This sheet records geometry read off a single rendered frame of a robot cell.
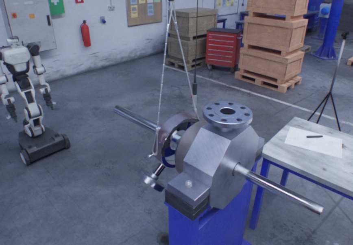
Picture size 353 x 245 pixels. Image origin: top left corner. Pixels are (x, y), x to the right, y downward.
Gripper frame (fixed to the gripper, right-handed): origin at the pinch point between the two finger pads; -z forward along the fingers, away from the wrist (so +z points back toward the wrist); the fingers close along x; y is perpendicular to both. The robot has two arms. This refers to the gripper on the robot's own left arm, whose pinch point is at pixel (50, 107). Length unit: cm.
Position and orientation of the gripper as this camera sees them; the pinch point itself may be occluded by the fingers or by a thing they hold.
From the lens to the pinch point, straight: 370.6
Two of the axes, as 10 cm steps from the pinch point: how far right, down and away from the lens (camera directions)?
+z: -1.4, -9.3, -3.3
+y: 6.9, -3.3, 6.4
